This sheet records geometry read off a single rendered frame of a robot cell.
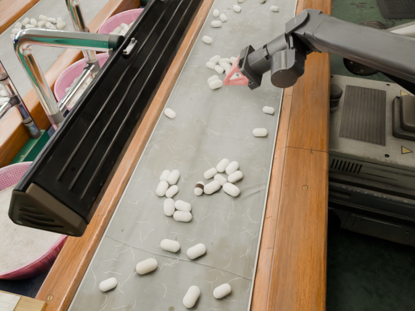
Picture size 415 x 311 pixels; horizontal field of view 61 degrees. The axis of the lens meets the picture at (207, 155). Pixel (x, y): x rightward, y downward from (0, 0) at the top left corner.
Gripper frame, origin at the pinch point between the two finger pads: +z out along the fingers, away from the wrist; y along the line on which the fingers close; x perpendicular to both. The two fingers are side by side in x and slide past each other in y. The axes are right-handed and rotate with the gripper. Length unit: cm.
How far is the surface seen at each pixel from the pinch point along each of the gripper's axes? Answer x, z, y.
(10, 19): -52, 66, -27
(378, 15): 110, -6, -200
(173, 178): -1.4, 6.3, 30.8
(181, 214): 1.2, 3.1, 39.0
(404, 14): 121, -21, -202
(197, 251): 4.6, -0.7, 45.9
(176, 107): -4.2, 12.7, 6.6
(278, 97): 12.6, -7.0, -2.3
